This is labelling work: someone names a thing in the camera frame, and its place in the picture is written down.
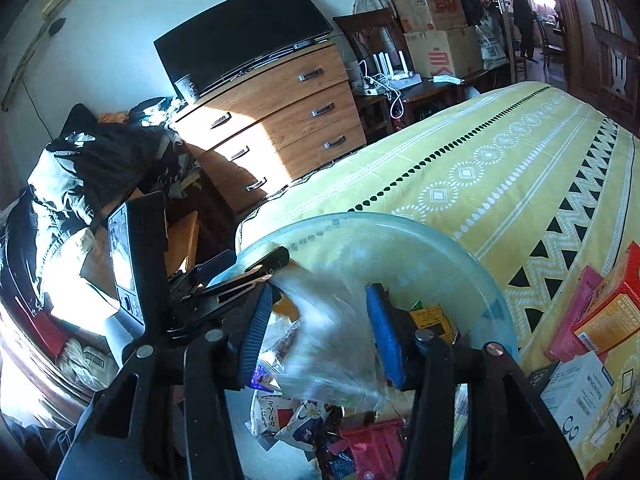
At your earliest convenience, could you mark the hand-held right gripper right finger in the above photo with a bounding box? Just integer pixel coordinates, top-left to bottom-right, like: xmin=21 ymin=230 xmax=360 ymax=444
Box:
xmin=365 ymin=284 xmax=586 ymax=480

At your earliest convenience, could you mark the pile of snack packets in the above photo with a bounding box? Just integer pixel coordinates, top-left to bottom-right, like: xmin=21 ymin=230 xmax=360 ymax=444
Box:
xmin=245 ymin=300 xmax=471 ymax=480

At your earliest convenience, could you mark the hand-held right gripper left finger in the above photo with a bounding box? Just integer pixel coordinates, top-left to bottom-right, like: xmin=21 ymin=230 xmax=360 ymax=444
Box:
xmin=55 ymin=285 xmax=276 ymax=480

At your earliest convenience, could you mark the white carton box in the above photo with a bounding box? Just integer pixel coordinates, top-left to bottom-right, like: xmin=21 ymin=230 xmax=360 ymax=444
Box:
xmin=540 ymin=350 xmax=616 ymax=456

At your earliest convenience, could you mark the black flat-screen television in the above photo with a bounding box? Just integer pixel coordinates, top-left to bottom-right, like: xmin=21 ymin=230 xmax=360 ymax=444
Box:
xmin=152 ymin=0 xmax=335 ymax=98

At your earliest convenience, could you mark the white power strip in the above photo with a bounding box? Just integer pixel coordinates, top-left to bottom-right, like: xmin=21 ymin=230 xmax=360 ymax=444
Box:
xmin=360 ymin=76 xmax=401 ymax=98

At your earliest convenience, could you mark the patterned drinking cup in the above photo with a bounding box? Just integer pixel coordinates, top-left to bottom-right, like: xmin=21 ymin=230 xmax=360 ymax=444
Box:
xmin=174 ymin=74 xmax=200 ymax=103

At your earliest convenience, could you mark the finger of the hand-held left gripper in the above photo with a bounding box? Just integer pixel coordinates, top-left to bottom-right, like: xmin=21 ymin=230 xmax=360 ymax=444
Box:
xmin=192 ymin=246 xmax=291 ymax=286
xmin=172 ymin=274 xmax=273 ymax=321

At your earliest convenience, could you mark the white printed plastic bag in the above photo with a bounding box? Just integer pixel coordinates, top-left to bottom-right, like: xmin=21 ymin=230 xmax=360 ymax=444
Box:
xmin=475 ymin=12 xmax=511 ymax=71

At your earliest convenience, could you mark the pile of dark clothes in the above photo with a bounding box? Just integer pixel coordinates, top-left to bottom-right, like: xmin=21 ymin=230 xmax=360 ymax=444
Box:
xmin=27 ymin=102 xmax=176 ymax=221

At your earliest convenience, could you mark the clear plastic snack bag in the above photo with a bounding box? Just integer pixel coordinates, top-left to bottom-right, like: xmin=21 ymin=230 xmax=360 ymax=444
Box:
xmin=272 ymin=265 xmax=396 ymax=411

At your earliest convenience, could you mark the wooden chest of drawers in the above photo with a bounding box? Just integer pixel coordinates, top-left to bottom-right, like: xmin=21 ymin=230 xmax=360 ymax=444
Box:
xmin=170 ymin=40 xmax=368 ymax=216

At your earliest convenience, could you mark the red flat box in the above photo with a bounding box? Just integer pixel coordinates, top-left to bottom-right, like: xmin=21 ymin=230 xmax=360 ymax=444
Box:
xmin=545 ymin=265 xmax=606 ymax=363

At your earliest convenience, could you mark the white router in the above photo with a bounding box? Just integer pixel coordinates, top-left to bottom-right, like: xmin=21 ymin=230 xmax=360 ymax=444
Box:
xmin=367 ymin=50 xmax=423 ymax=89

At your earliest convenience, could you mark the dark wooden chair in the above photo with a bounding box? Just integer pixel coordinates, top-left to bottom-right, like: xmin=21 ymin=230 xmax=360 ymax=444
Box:
xmin=332 ymin=8 xmax=416 ymax=86

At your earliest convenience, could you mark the large cardboard box red print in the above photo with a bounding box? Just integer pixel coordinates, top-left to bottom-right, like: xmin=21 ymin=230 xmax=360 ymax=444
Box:
xmin=402 ymin=25 xmax=483 ymax=78

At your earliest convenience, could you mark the clear round plastic bin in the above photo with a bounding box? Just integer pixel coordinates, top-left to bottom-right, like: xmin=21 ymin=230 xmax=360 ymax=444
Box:
xmin=207 ymin=212 xmax=521 ymax=461

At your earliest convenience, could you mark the dark wooden side table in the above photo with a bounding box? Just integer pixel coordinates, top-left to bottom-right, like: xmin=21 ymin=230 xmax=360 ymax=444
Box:
xmin=350 ymin=67 xmax=511 ymax=136

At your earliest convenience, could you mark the orange-red carton box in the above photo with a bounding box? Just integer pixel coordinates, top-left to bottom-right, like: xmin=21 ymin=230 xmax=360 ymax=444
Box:
xmin=572 ymin=242 xmax=640 ymax=361

